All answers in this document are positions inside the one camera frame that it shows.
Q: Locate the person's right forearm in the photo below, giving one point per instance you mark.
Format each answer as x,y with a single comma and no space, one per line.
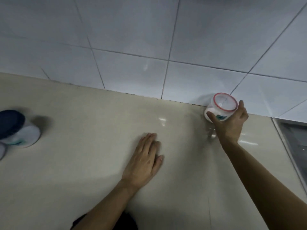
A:
263,186

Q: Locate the stainless steel sink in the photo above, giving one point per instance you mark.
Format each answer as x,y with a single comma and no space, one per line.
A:
293,146

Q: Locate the white jar with blue lid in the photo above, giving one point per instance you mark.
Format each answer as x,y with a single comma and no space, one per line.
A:
16,131

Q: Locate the person's left thumb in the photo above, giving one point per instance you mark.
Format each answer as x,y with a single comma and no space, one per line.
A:
159,164

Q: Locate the person's dark clothing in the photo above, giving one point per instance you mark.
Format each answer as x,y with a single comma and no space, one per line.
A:
127,222

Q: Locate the person's right hand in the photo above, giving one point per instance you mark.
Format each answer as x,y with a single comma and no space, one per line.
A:
230,129

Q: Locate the white jar with red rim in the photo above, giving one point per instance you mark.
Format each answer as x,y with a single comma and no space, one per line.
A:
221,106

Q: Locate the person's left hand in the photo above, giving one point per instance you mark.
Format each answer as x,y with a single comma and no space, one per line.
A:
141,165

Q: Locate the person's right thumb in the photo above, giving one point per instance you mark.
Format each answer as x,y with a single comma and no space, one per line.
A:
213,118

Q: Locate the person's left forearm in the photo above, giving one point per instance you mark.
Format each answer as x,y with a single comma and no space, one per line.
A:
105,208

